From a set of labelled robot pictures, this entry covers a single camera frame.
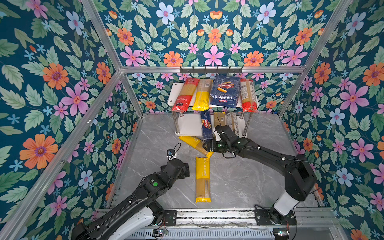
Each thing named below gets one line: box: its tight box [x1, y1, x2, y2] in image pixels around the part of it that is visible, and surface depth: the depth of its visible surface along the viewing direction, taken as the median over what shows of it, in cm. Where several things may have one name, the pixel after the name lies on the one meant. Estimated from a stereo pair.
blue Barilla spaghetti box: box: [201, 110, 213, 140], surface depth 103 cm
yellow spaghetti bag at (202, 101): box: [192, 79, 213, 111], surface depth 78 cm
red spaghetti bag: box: [172, 77, 200, 112], surface depth 81 cm
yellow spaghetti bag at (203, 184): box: [195, 157, 212, 204], surface depth 86 cm
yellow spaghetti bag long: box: [214, 112, 226, 127], surface depth 108 cm
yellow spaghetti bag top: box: [178, 136, 215, 158], surface depth 102 cm
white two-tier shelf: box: [167, 82, 260, 141], surface depth 81 cm
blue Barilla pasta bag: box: [210, 75, 241, 108], surface depth 76 cm
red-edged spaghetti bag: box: [240, 78, 259, 113], surface depth 78 cm
